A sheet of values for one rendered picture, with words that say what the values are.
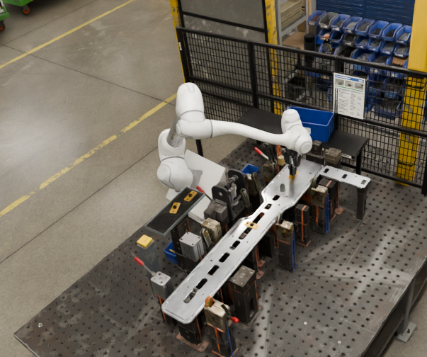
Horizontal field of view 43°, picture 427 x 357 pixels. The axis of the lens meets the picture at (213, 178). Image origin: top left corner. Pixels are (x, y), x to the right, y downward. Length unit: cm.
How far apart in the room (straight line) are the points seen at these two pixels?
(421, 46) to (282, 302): 159
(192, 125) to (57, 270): 212
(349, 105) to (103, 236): 234
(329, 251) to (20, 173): 349
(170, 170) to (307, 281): 106
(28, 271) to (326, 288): 252
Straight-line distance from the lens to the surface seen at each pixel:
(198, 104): 291
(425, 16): 315
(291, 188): 324
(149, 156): 542
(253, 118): 382
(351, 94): 348
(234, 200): 315
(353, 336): 292
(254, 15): 506
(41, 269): 462
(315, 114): 365
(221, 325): 262
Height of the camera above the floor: 310
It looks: 39 degrees down
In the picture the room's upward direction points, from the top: 9 degrees counter-clockwise
